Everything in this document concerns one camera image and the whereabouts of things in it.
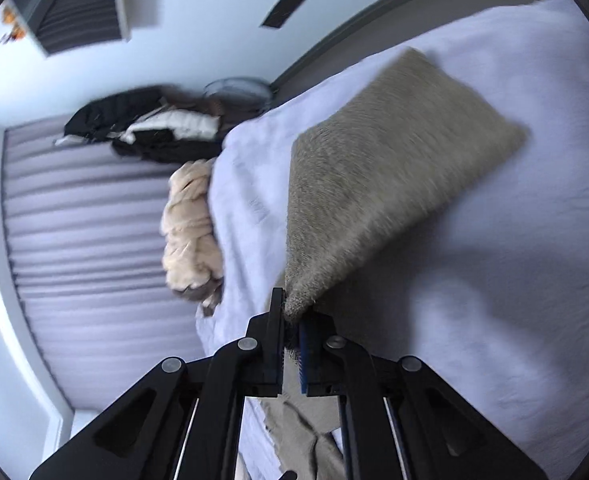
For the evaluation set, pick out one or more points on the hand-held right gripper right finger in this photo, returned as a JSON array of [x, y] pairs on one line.
[[306, 355]]

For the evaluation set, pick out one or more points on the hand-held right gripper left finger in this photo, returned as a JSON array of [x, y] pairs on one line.
[[274, 345]]

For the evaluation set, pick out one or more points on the grey-brown knit sweater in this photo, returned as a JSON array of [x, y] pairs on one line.
[[384, 170]]

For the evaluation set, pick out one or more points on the black and white clothes pile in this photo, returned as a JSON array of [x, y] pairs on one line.
[[144, 125]]

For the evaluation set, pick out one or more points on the beige crumpled cloth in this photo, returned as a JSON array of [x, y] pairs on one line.
[[189, 230]]

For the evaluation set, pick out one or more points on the lavender plush blanket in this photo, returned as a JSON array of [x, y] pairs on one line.
[[499, 285]]

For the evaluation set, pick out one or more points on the round fan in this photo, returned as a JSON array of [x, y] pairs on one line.
[[239, 91]]

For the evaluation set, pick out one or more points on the grey window blind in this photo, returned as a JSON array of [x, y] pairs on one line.
[[79, 10]]

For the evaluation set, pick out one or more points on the orange decorations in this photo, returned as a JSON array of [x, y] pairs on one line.
[[13, 25]]

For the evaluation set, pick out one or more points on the white door frame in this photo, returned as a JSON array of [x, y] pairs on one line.
[[4, 270]]

